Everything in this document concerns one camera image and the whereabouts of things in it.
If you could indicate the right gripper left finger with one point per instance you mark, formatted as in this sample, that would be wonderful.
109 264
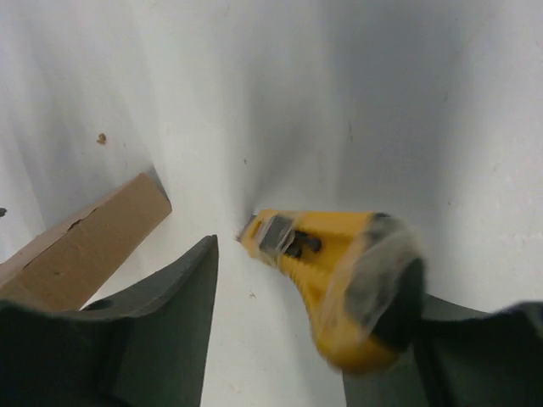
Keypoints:
143 346

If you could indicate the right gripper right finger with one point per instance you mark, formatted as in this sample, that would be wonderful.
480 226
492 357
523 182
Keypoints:
462 357

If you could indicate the brown cardboard express box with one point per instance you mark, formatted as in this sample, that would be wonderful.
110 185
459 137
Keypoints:
62 268

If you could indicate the yellow utility knife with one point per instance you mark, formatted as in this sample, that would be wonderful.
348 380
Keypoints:
361 276

